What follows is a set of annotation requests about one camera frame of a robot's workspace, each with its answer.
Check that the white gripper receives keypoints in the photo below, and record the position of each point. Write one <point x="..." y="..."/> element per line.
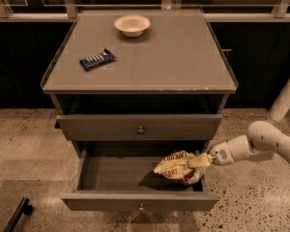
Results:
<point x="222" y="155"/>

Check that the brown yellow chip bag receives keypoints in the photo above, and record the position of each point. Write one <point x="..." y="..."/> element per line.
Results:
<point x="174" y="167"/>

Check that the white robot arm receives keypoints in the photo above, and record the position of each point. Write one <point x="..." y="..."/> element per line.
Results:
<point x="261" y="141"/>

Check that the grey drawer cabinet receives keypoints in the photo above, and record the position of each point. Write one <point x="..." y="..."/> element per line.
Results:
<point x="175" y="67"/>

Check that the brass lower drawer knob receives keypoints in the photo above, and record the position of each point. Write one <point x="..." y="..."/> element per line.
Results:
<point x="141" y="207"/>

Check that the open grey lower drawer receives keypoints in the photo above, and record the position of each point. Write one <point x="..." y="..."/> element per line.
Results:
<point x="119" y="176"/>

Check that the grey upper drawer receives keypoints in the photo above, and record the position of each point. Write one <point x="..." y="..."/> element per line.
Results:
<point x="124" y="127"/>

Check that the round brass upper knob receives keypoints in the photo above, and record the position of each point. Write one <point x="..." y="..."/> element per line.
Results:
<point x="140" y="130"/>

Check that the blue snack bar wrapper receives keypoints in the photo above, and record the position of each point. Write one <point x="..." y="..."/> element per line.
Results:
<point x="97" y="60"/>

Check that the white paper bowl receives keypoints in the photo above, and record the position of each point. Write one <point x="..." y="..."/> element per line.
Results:
<point x="132" y="25"/>

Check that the black bar on floor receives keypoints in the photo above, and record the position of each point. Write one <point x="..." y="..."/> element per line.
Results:
<point x="23" y="208"/>

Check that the metal railing frame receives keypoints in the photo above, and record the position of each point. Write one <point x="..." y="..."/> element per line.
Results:
<point x="87" y="7"/>

